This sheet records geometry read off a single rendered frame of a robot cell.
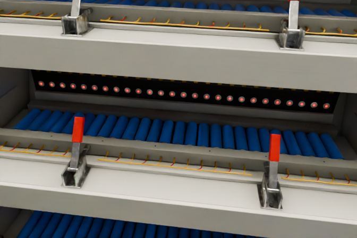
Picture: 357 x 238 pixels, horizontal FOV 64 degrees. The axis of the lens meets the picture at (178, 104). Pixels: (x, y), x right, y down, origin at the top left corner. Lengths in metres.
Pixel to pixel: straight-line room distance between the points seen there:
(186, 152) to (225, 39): 0.17
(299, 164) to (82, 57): 0.33
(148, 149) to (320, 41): 0.28
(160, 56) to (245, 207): 0.22
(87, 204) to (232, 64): 0.27
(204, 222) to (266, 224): 0.08
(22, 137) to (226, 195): 0.32
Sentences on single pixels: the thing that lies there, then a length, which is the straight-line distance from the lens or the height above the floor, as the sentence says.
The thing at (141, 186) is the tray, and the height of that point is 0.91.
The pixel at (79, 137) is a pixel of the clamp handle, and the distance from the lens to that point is 0.42.
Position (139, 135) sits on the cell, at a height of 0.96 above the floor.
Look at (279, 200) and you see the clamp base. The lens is 0.40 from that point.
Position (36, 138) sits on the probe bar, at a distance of 0.49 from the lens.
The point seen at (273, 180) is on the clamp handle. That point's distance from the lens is 0.40.
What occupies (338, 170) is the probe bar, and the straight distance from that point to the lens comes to 0.47.
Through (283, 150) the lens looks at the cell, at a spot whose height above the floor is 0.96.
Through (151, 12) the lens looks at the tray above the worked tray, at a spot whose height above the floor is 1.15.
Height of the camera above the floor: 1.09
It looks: 9 degrees down
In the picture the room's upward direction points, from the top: 4 degrees clockwise
